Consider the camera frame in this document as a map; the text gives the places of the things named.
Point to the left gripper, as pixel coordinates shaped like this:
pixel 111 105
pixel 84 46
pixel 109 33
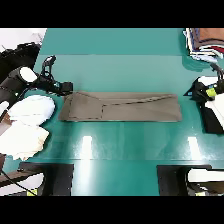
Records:
pixel 66 88

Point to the brown T-shirt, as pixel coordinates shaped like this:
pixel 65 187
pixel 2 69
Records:
pixel 133 108

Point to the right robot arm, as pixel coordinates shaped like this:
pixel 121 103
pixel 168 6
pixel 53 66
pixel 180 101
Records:
pixel 200 91

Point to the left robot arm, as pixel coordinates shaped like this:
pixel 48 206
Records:
pixel 15 83

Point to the white garment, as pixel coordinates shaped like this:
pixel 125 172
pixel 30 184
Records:
pixel 31 109

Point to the cream garment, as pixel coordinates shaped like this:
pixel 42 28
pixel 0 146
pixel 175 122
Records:
pixel 21 140

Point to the heap of clothes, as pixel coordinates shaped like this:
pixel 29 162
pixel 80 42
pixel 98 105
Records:
pixel 206 41

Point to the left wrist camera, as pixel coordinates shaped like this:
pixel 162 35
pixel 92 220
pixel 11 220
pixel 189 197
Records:
pixel 47 68

